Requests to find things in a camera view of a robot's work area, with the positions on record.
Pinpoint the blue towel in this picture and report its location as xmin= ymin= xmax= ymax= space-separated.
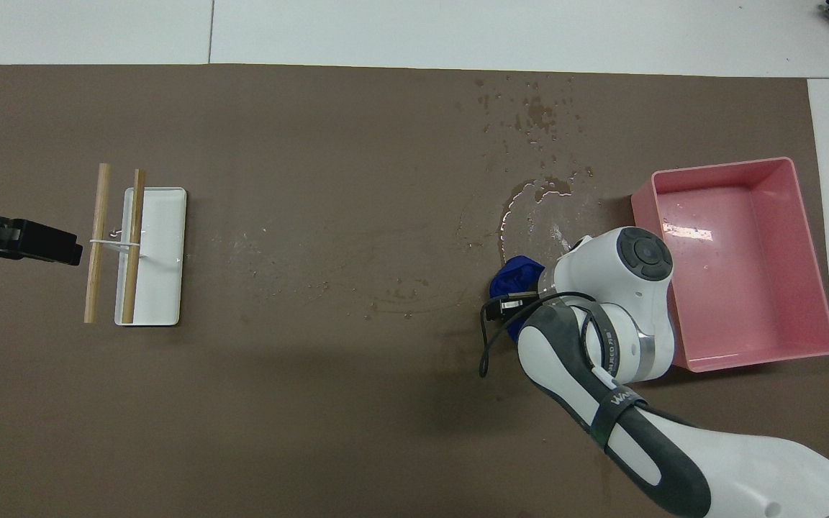
xmin=489 ymin=255 xmax=546 ymax=342

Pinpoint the water puddle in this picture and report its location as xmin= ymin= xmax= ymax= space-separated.
xmin=458 ymin=72 xmax=606 ymax=256

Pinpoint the light wooden stick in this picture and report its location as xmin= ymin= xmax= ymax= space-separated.
xmin=83 ymin=163 xmax=112 ymax=324

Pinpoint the brown wooden stick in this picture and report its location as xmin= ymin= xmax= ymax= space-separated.
xmin=121 ymin=168 xmax=147 ymax=324

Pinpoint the white rectangular tray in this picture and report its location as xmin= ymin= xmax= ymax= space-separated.
xmin=114 ymin=186 xmax=188 ymax=327

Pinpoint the pink plastic bin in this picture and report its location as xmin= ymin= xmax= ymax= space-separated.
xmin=630 ymin=156 xmax=829 ymax=373

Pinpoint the white string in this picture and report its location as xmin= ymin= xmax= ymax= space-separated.
xmin=89 ymin=228 xmax=143 ymax=253

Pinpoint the black cable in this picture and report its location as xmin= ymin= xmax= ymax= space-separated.
xmin=479 ymin=290 xmax=600 ymax=379

